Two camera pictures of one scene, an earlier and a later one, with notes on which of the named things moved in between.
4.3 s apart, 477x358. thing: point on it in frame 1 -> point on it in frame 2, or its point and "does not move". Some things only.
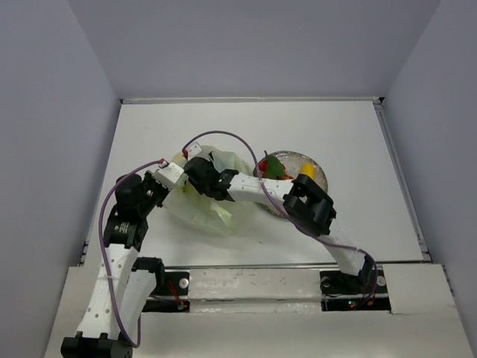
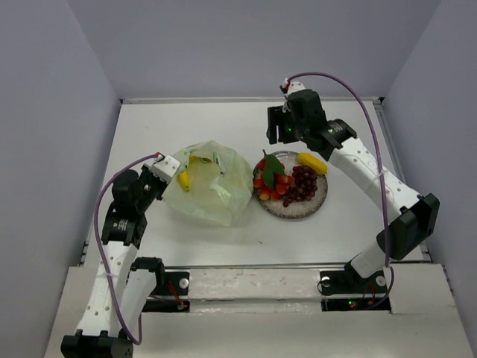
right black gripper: [212, 162] -> [276, 117]
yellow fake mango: [308, 169] -> [309, 159]
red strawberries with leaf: [272, 168] does not move
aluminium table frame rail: [236, 100] does not move
